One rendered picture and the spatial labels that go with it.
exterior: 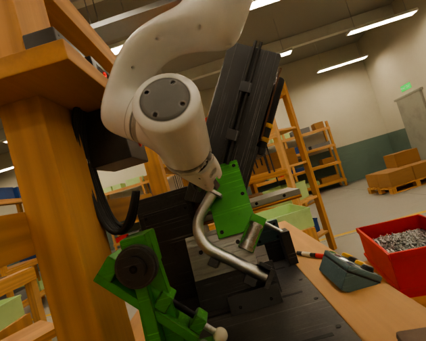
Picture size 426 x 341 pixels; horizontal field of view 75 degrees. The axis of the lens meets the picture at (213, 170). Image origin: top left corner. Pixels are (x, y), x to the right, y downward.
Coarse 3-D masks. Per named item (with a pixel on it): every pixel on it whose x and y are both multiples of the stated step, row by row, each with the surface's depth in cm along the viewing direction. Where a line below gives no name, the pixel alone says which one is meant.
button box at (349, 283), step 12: (324, 252) 77; (324, 264) 75; (336, 264) 69; (348, 264) 64; (336, 276) 67; (348, 276) 63; (360, 276) 63; (372, 276) 62; (348, 288) 62; (360, 288) 62
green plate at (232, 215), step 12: (228, 168) 82; (228, 180) 81; (240, 180) 81; (228, 192) 80; (240, 192) 80; (216, 204) 79; (228, 204) 79; (240, 204) 79; (216, 216) 79; (228, 216) 78; (240, 216) 78; (216, 228) 78; (228, 228) 77; (240, 228) 77
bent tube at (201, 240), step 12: (216, 192) 76; (204, 204) 76; (204, 216) 76; (204, 240) 74; (216, 252) 72; (228, 252) 73; (228, 264) 72; (240, 264) 71; (252, 264) 71; (252, 276) 70; (264, 276) 69
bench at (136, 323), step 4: (136, 312) 94; (136, 316) 90; (132, 320) 88; (136, 320) 87; (140, 320) 86; (132, 324) 85; (136, 324) 84; (140, 324) 83; (132, 328) 82; (136, 328) 81; (140, 328) 80; (136, 332) 78; (140, 332) 78; (136, 336) 76; (140, 336) 75; (144, 336) 75; (136, 340) 74; (140, 340) 73; (144, 340) 72
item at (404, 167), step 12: (384, 156) 649; (396, 156) 616; (408, 156) 617; (396, 168) 599; (408, 168) 575; (420, 168) 576; (372, 180) 625; (384, 180) 584; (396, 180) 570; (408, 180) 573; (420, 180) 619; (372, 192) 636; (384, 192) 602; (396, 192) 567
